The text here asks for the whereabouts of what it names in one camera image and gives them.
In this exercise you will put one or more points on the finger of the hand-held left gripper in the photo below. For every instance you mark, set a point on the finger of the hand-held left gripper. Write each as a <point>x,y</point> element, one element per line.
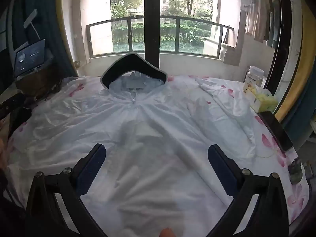
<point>11,106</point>

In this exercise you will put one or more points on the wooden nightstand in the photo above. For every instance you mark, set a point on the wooden nightstand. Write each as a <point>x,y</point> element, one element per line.
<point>37,82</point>

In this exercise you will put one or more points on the open laptop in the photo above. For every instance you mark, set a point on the open laptop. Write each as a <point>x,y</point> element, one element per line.
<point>29,56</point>

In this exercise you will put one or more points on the yellow tissue box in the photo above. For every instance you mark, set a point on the yellow tissue box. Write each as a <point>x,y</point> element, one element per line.
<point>263,100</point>

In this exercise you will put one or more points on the clear plastic jar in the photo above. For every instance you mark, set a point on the clear plastic jar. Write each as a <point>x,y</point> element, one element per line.
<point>254,75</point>

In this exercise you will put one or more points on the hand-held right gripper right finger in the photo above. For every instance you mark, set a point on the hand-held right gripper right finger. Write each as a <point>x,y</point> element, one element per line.
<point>219,165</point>

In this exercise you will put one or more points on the floral white bedsheet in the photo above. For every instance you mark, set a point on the floral white bedsheet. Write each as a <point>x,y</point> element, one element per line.
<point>269,140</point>

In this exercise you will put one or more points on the white hooded jacket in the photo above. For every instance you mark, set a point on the white hooded jacket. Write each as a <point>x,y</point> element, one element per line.
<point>148,103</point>

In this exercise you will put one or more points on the black window frame post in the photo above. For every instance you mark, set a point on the black window frame post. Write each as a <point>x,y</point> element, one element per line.
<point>152,17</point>

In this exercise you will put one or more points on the balcony glass railing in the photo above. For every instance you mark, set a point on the balcony glass railing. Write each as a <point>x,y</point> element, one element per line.
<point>153,19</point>

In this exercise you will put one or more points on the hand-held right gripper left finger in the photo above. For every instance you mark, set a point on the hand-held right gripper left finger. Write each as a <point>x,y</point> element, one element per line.
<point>95,164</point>

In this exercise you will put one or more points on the black phone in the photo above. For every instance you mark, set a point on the black phone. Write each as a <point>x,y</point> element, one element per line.
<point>276,130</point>

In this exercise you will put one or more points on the hanging beige garment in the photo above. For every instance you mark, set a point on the hanging beige garment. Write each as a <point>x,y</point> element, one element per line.
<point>258,17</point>

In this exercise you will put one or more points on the white desk lamp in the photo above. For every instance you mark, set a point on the white desk lamp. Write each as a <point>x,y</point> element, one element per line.
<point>30,18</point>

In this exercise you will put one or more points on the teal curtain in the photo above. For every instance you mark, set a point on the teal curtain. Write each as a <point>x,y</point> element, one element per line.
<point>53,17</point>

